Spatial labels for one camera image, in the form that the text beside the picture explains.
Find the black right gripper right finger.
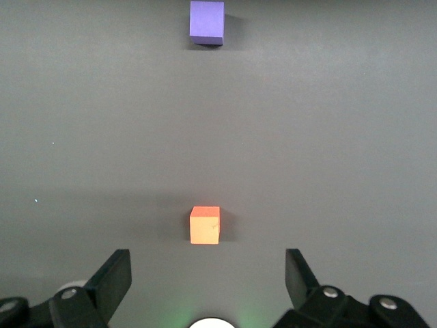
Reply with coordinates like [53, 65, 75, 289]
[272, 248, 431, 328]

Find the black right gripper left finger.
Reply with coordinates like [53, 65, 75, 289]
[0, 248, 132, 328]

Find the orange foam block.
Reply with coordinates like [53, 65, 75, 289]
[189, 206, 221, 245]

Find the purple foam block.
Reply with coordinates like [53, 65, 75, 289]
[189, 0, 225, 46]

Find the dark grey table mat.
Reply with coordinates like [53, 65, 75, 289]
[0, 0, 437, 328]

